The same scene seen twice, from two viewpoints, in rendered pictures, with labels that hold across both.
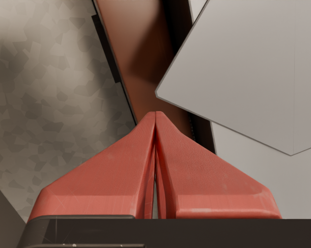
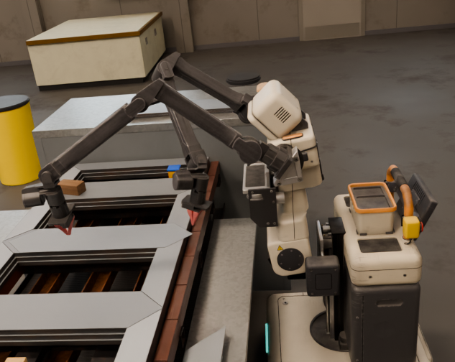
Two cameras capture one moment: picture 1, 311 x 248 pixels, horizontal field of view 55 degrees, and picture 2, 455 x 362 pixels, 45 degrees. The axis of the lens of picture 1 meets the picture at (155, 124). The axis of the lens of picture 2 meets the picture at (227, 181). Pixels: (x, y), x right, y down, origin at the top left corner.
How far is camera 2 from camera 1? 195 cm
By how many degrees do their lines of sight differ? 32
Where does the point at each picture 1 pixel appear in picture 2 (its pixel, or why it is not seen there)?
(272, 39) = (172, 235)
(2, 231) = not seen: hidden behind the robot
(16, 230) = not seen: hidden behind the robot
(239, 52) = (178, 235)
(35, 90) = (226, 268)
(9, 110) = (236, 266)
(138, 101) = (196, 240)
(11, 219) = not seen: hidden behind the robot
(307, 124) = (169, 226)
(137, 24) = (190, 247)
